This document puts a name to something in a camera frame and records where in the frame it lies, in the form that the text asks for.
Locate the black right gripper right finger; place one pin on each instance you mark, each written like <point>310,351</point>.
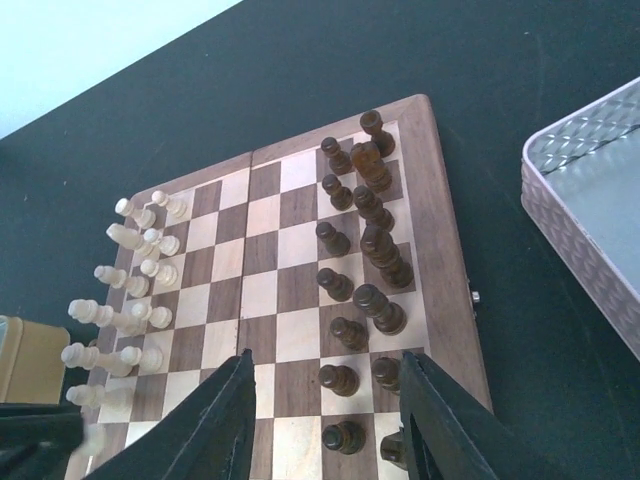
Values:
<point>448,434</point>

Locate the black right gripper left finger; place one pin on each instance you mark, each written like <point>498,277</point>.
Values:
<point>209,435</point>

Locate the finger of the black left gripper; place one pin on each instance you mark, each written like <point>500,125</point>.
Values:
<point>38,439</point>

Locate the white chess bishop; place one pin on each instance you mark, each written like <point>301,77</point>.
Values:
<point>97,396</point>
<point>135,286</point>

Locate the white chess pawn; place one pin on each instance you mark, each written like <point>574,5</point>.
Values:
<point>164,274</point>
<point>147,361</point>
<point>167,244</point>
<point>174,206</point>
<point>159,317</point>

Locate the white chess queen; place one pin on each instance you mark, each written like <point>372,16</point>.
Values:
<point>88,358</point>

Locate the white chess knight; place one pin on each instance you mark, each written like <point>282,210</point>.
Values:
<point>130,239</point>

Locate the white chess rook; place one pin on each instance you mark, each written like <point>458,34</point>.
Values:
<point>143,218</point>

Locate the dark chess knight near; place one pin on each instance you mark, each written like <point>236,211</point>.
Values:
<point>392,449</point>

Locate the dark chess knight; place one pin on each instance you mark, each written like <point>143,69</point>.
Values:
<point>367,160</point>
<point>392,449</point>

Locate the dark chess bishop near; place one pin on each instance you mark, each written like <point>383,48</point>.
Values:
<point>386,371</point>

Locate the dark chess bishop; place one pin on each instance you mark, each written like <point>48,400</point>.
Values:
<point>386,371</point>
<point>371,209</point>

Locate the dark chess pawn seven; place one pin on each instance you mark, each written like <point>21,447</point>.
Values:
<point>345,437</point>

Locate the dark chess pawn six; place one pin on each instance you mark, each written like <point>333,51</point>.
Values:
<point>342,380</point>

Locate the dark chess king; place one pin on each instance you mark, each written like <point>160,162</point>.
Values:
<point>388,317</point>

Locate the dark chess pawn five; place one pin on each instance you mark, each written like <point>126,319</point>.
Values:
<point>351,334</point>

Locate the dark chess pawn four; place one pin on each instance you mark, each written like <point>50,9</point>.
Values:
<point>338,286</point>

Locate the dark chess queen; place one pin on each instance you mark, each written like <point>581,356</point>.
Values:
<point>378,246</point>

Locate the wooden chess board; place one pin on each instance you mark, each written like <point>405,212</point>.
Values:
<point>247,267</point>

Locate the dark chess pawn three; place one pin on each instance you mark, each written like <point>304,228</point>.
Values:
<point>336,243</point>

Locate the dark chess bishop far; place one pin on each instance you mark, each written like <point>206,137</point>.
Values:
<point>371,209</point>

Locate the dark chess pawn two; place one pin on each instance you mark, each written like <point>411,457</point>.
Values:
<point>341,197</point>

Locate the dark chess knight far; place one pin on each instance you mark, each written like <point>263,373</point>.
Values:
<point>367,160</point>

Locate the dark chess pawn one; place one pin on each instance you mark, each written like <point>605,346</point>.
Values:
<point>339,160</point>

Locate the dark chess rook far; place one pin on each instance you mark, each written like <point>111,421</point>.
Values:
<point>371,122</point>

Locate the yellow tin box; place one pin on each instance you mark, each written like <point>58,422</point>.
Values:
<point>31,368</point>

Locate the clear plastic tray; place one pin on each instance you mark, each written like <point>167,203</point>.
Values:
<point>580,186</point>

